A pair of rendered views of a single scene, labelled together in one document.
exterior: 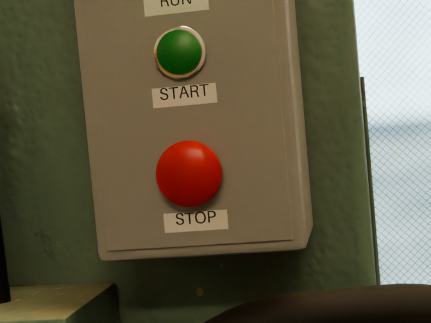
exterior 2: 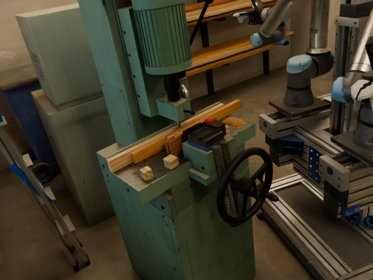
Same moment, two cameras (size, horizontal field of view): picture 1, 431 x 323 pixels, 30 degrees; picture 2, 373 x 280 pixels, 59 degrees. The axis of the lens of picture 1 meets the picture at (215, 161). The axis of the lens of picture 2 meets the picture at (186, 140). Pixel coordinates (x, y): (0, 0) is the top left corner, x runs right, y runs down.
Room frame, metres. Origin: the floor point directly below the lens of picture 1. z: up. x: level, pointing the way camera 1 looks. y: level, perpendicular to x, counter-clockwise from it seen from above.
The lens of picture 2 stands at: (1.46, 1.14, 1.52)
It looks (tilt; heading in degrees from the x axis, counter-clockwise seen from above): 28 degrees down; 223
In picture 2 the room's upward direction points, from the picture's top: 9 degrees counter-clockwise
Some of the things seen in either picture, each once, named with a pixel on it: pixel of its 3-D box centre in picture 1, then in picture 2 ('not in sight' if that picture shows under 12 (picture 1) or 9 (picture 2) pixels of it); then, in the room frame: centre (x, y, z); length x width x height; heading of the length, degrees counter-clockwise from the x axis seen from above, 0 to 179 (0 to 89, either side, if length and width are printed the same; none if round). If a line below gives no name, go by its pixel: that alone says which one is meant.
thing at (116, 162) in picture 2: not in sight; (172, 134); (0.61, 0.27, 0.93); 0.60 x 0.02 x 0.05; 170
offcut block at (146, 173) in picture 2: not in sight; (146, 173); (0.87, 0.37, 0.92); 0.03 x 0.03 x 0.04; 75
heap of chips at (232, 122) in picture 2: not in sight; (233, 121); (0.39, 0.42, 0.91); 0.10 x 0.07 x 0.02; 80
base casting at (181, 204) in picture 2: not in sight; (169, 158); (0.57, 0.18, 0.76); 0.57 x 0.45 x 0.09; 80
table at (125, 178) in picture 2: not in sight; (195, 154); (0.64, 0.40, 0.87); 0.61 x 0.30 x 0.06; 170
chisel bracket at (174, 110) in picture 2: not in sight; (174, 109); (0.59, 0.28, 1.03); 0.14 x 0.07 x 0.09; 80
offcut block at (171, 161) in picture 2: not in sight; (171, 161); (0.77, 0.40, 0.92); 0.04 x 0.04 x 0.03; 84
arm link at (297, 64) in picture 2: not in sight; (300, 70); (-0.10, 0.51, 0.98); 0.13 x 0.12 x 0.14; 161
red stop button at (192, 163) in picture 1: (188, 173); not in sight; (0.36, 0.01, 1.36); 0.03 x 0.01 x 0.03; 80
